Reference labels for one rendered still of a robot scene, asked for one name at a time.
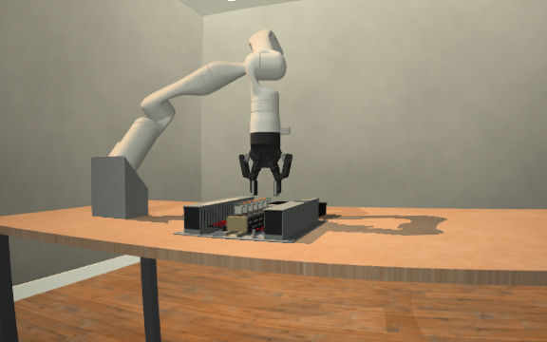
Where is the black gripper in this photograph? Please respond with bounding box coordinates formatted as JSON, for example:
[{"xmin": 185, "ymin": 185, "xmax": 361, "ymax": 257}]
[{"xmin": 239, "ymin": 132, "xmax": 292, "ymax": 196}]

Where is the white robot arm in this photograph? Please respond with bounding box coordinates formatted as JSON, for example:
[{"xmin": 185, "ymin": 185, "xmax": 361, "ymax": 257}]
[{"xmin": 109, "ymin": 29, "xmax": 291, "ymax": 172}]

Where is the black tray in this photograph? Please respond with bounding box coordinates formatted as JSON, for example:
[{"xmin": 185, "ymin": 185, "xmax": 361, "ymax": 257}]
[{"xmin": 273, "ymin": 201, "xmax": 327, "ymax": 217}]

